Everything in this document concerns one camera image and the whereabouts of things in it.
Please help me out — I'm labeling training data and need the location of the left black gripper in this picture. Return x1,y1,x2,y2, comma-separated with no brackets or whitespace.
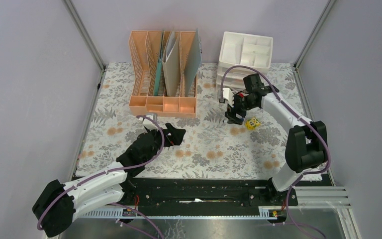
143,123,185,164

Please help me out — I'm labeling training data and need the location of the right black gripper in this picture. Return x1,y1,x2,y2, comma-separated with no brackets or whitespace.
225,93,257,126

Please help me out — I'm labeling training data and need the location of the teal folder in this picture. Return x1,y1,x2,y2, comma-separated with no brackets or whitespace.
153,31,164,96

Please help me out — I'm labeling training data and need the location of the white plastic drawer unit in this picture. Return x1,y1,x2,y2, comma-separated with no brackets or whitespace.
216,31,274,88

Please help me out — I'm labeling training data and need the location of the light blue folder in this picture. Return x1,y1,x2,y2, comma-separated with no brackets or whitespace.
184,29,202,97

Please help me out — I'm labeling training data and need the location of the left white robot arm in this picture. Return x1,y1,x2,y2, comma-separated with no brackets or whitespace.
32,123,186,238

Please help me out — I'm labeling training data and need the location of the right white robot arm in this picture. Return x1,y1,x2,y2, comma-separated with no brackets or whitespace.
220,74,331,205

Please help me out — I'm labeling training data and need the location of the yellow owl eraser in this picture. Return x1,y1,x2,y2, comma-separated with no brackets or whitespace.
245,117,261,130

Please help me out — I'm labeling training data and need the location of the orange plastic file organizer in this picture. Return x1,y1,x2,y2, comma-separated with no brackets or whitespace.
129,29,201,118

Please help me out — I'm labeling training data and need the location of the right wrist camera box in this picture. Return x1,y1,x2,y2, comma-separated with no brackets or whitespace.
218,88,235,107

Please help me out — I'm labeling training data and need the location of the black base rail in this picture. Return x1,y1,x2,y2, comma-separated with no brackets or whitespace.
115,178,298,217

